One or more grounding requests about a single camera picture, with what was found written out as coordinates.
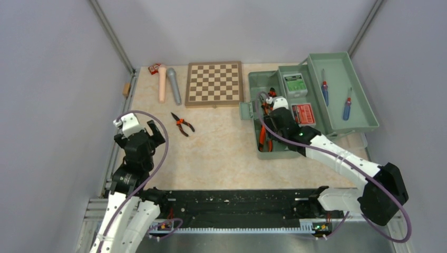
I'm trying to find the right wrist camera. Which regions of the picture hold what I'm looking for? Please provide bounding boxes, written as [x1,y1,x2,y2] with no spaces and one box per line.
[266,96,289,111]

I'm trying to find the large orange combination pliers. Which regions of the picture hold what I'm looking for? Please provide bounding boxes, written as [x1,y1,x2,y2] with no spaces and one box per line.
[260,87,277,115]

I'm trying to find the pink microphone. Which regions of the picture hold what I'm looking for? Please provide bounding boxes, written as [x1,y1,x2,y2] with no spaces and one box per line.
[158,64,167,103]

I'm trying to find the left wooden block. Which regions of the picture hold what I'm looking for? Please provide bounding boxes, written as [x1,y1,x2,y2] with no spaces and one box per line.
[122,83,131,98]

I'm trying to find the red label screw box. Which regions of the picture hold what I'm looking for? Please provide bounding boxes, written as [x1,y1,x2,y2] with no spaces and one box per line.
[290,103,316,127]

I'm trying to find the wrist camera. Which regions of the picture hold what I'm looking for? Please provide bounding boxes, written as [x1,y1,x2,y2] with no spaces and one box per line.
[113,113,147,138]
[266,96,289,111]

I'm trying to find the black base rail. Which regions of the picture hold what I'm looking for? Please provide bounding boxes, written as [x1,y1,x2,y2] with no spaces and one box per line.
[132,188,346,230]

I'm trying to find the green label screw box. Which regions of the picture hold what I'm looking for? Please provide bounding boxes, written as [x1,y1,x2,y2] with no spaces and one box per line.
[282,73,308,99]

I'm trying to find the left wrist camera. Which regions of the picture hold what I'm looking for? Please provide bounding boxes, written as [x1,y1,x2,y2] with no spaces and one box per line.
[113,113,147,138]

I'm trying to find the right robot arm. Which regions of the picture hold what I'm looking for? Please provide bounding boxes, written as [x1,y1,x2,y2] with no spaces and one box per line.
[261,108,409,226]

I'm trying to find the blue handle screwdriver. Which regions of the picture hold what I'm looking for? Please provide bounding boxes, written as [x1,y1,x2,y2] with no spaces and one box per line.
[343,88,352,121]

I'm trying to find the green plastic toolbox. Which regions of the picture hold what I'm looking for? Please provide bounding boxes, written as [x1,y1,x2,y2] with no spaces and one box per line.
[239,65,336,160]

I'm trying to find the purple cable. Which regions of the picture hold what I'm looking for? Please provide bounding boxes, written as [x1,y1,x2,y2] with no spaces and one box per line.
[255,91,413,245]
[95,110,184,253]

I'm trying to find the green toolbox tray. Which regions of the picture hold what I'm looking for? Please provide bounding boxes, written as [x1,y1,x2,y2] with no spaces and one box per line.
[307,52,380,135]

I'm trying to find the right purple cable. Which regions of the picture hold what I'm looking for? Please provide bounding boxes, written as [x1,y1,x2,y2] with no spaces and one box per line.
[255,91,413,245]

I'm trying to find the red small packet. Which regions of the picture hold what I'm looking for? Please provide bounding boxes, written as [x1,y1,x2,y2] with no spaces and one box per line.
[148,63,161,75]

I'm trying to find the wooden chessboard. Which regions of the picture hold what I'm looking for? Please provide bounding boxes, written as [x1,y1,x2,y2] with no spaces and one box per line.
[184,61,244,108]

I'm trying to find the orange cutting pliers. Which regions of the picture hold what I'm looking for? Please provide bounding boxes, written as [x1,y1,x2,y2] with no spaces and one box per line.
[258,125,273,152]

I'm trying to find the red blue screwdriver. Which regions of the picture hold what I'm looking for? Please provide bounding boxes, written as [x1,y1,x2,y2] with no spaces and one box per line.
[321,69,329,106]

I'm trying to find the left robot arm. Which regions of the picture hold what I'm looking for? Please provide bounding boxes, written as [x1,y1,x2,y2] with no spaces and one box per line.
[90,113,169,252]

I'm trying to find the grey microphone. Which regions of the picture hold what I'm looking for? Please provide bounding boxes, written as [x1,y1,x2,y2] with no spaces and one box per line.
[167,67,182,105]

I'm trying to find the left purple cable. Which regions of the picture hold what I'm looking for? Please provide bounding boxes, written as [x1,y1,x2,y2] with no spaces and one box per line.
[95,110,184,253]

